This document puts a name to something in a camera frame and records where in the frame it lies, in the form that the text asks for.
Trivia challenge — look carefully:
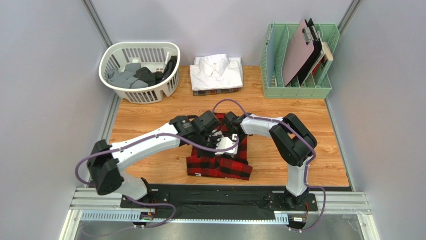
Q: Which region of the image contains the red black plaid shirt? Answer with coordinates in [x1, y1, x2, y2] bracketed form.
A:
[186, 133, 253, 181]

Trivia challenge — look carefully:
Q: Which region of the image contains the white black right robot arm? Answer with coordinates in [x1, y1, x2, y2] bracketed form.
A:
[223, 112, 318, 208]

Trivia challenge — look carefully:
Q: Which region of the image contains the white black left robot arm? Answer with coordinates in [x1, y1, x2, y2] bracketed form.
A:
[86, 111, 234, 200]

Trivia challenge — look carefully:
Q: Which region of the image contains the folded tartan shirt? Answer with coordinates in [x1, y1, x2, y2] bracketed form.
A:
[193, 88, 241, 97]

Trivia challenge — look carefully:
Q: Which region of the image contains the folded white shirt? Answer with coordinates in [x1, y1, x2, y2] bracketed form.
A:
[190, 54, 244, 92]

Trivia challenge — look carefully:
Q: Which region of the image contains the black shirt in basket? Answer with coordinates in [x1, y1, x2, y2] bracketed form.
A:
[134, 56, 178, 88]

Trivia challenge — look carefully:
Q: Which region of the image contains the green file organizer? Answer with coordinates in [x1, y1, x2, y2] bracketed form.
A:
[260, 19, 341, 99]

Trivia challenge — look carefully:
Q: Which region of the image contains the white laundry basket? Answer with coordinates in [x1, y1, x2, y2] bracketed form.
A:
[98, 42, 181, 104]

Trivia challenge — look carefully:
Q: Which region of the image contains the grey shirt in basket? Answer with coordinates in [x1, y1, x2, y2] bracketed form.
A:
[106, 63, 148, 89]

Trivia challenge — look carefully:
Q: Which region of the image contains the pink clipboard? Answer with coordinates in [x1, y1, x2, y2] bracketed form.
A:
[282, 19, 311, 87]

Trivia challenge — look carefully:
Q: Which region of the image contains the red book in organizer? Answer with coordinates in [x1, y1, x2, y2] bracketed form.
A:
[312, 53, 328, 77]

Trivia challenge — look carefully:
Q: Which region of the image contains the black clipboard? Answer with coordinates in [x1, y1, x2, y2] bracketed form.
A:
[296, 18, 323, 86]

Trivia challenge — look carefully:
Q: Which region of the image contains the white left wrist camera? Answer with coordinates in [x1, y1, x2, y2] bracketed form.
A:
[215, 134, 239, 157]

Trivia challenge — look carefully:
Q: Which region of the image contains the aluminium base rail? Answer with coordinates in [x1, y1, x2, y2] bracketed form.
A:
[60, 184, 380, 240]

